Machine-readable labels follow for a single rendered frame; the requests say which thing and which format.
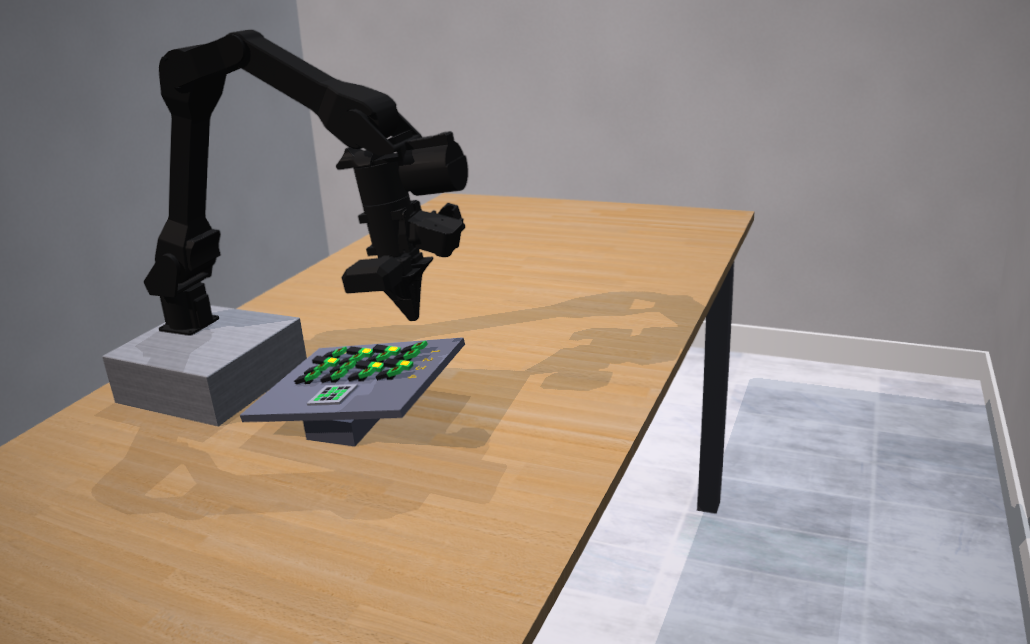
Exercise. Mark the grey switch panel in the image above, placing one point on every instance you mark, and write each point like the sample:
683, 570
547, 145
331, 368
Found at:
340, 397

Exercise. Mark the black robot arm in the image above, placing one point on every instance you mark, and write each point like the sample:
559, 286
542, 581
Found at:
360, 117

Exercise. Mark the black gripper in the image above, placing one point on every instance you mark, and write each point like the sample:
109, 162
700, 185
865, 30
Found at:
382, 274

